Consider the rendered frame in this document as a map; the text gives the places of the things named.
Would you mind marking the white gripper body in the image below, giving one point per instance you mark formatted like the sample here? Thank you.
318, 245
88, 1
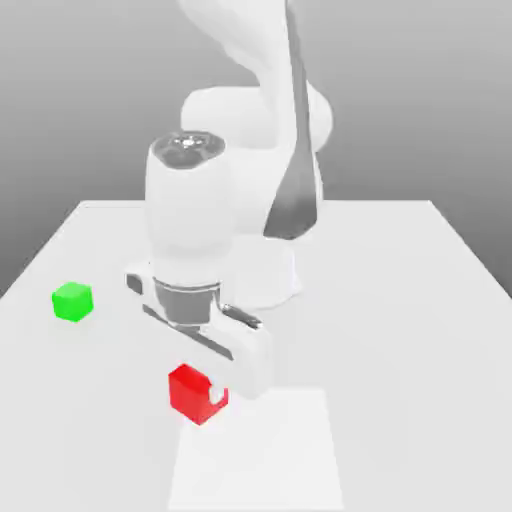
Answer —
224, 352

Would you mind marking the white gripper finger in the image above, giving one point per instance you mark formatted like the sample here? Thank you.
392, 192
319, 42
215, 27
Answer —
216, 395

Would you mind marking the small green cube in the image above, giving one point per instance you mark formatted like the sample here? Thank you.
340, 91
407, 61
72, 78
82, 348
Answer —
72, 302

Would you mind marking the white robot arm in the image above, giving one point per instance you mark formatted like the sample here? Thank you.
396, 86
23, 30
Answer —
188, 224

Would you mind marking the small red cube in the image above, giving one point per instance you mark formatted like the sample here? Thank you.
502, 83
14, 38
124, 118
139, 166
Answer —
188, 394

